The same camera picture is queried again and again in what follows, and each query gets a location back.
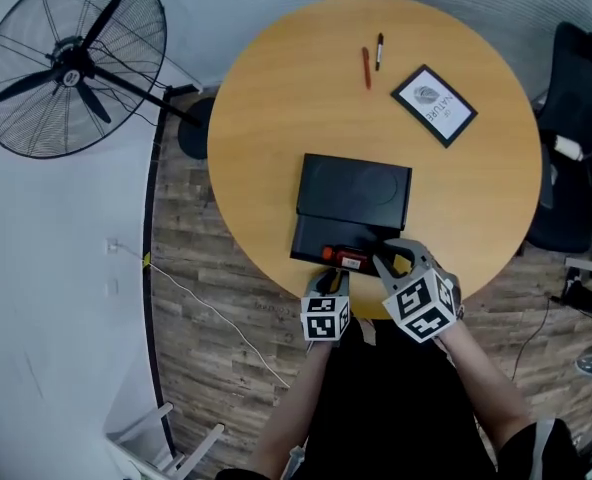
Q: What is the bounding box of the black bag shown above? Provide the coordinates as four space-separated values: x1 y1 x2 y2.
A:
560 245 592 317

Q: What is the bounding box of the black floor cable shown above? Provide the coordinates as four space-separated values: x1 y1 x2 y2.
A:
513 292 592 382

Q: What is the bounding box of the white roll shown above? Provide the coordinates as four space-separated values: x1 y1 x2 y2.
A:
553 135 586 163

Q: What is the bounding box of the black office chair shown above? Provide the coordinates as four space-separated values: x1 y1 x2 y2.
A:
525 21 592 255

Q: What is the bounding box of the white floor cable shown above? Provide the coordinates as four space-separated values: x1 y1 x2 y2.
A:
118 242 291 389

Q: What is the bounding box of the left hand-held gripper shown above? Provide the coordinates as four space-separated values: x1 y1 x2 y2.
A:
300 269 352 343

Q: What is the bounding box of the black metal box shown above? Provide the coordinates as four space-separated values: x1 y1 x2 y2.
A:
289 152 413 279

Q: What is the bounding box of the white rack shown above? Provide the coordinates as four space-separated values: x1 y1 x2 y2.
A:
104 402 226 480

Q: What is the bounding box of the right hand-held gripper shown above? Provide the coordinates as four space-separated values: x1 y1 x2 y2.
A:
371 238 463 344

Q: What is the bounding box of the person's right forearm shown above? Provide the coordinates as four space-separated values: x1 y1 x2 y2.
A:
438 320 532 457

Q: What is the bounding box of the red capped small bottle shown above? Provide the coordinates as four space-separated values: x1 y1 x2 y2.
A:
322 245 383 272

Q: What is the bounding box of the person's black clothing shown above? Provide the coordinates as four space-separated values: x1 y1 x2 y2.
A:
215 317 582 480

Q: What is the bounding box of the black standing fan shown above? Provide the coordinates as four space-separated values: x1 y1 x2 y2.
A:
0 0 217 160

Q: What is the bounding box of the person's left forearm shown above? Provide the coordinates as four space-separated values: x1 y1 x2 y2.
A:
245 340 340 472

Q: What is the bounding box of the black framed picture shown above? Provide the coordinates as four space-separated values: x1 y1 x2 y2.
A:
390 63 479 150

